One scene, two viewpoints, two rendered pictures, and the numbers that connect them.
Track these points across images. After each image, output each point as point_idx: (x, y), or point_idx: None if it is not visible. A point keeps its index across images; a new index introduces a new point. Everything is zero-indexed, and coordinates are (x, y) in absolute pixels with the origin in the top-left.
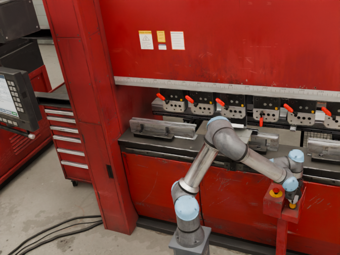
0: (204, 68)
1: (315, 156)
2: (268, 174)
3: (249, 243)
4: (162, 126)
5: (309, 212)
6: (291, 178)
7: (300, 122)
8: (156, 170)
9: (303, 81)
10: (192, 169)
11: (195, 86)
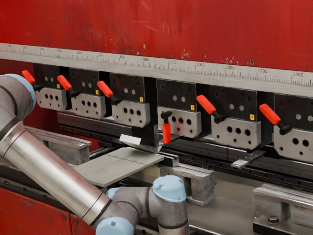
0: (85, 22)
1: (261, 220)
2: (62, 198)
3: None
4: (39, 139)
5: None
6: (111, 219)
7: (234, 141)
8: (17, 220)
9: (230, 47)
10: None
11: (74, 58)
